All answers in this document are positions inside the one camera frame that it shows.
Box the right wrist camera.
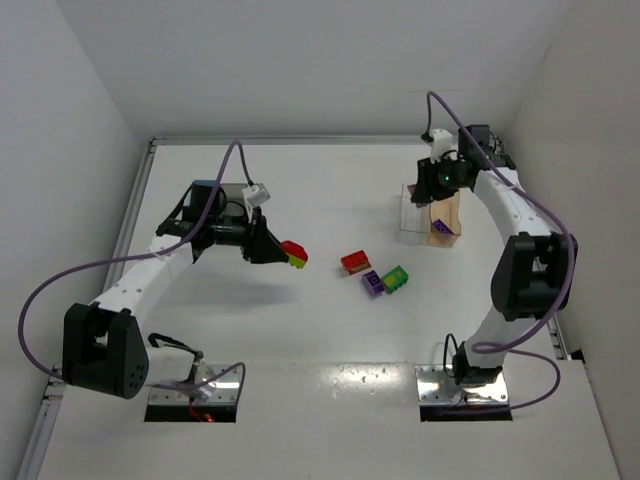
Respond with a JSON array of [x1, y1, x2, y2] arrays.
[[429, 128, 458, 163]]

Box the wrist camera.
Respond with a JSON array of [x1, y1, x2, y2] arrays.
[[242, 183, 271, 208], [429, 128, 458, 163]]

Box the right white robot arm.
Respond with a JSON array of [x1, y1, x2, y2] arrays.
[[409, 125, 577, 386]]

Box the wooden container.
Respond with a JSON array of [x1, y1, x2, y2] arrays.
[[427, 192, 462, 248]]

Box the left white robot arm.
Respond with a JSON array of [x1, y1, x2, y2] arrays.
[[61, 180, 289, 399]]

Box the purple lego brick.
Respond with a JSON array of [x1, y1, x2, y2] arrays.
[[361, 270, 385, 297]]

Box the light blue container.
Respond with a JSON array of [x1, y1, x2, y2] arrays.
[[183, 180, 217, 212]]

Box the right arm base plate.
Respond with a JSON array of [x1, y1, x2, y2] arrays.
[[415, 364, 509, 407]]

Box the clear plastic container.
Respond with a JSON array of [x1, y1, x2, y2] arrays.
[[398, 184, 431, 245]]

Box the red lego brick stack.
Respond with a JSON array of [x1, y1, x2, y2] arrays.
[[340, 250, 371, 275]]

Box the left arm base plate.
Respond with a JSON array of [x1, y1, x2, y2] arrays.
[[147, 362, 246, 407]]

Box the dark grey container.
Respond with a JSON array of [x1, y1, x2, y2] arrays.
[[218, 183, 248, 217]]

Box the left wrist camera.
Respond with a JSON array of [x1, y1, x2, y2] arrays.
[[242, 183, 271, 208]]

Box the red rounded lego brick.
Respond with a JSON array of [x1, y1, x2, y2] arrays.
[[280, 240, 308, 261]]

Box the small purple lego piece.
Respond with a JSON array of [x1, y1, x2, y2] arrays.
[[432, 219, 455, 235]]

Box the lime green lego brick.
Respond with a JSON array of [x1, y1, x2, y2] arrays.
[[288, 254, 308, 269]]

